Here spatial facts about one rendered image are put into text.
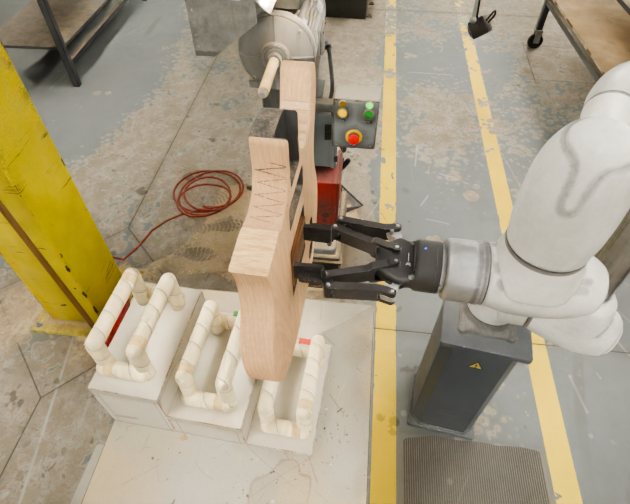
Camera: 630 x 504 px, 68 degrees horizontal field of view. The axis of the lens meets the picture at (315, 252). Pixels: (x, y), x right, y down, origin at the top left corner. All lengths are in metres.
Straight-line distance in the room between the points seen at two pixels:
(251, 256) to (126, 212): 2.55
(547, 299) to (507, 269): 0.06
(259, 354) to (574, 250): 0.39
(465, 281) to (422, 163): 2.62
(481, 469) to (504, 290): 1.55
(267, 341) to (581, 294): 0.40
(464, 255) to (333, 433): 0.60
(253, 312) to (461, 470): 1.65
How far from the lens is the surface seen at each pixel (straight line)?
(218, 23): 1.30
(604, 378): 2.55
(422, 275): 0.65
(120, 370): 1.01
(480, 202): 3.05
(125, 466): 1.16
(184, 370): 0.98
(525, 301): 0.66
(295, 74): 0.67
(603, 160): 0.54
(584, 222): 0.56
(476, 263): 0.65
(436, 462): 2.11
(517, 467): 2.20
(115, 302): 1.01
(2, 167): 1.87
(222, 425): 1.03
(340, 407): 1.13
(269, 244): 0.52
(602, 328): 1.43
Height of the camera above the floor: 1.98
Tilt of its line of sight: 49 degrees down
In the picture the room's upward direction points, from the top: straight up
